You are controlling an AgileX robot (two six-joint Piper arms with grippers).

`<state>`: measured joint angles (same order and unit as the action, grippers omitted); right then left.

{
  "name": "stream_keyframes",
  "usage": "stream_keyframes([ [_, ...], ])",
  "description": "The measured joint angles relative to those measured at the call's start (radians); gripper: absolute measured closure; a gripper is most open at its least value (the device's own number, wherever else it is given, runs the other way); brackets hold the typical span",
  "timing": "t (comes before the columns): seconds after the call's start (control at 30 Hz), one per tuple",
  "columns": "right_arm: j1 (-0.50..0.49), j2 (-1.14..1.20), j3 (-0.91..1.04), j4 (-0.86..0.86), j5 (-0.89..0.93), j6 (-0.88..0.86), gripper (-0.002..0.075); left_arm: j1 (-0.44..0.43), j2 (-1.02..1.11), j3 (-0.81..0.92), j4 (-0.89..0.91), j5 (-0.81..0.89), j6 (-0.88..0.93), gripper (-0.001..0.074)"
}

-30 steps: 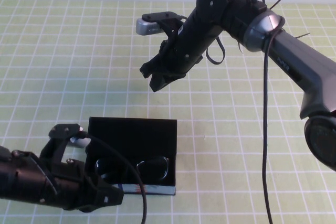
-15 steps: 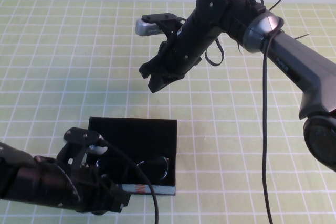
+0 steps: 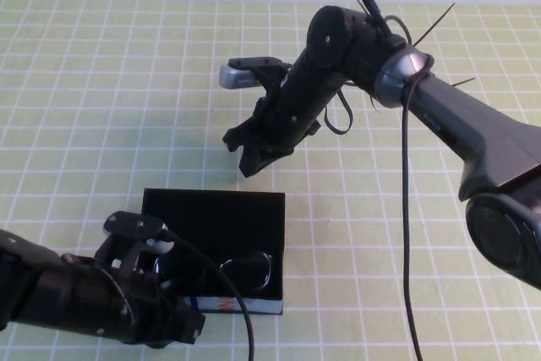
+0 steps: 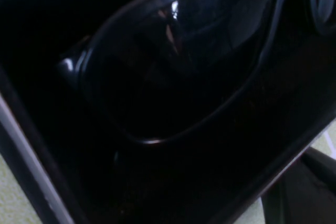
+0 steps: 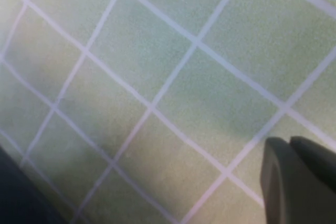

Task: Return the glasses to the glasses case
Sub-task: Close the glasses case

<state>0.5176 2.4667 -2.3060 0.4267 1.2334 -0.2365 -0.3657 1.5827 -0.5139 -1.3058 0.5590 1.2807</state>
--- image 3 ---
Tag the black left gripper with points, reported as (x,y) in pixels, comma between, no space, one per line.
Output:
(148,297)

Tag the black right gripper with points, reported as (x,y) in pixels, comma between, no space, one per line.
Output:
(287,124)

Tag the black framed glasses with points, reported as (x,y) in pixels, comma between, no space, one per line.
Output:
(249,272)

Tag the black printed glasses case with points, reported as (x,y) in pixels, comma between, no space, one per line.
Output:
(220,225)

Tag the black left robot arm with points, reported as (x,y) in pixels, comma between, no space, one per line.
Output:
(42,285)

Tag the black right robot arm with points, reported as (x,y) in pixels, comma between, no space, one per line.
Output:
(465,124)

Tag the green checked tablecloth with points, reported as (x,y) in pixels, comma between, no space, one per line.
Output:
(127,103)

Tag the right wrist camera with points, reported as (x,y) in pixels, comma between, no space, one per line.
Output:
(236,78)

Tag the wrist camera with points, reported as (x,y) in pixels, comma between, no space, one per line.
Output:
(131,223)
(236,78)

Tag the right camera mount bracket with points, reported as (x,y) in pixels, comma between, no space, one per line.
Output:
(270,68)

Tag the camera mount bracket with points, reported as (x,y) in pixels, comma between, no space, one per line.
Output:
(270,68)
(131,247)

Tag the left camera mount bracket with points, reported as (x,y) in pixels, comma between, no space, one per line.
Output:
(131,247)

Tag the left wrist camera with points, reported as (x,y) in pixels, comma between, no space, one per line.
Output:
(131,223)

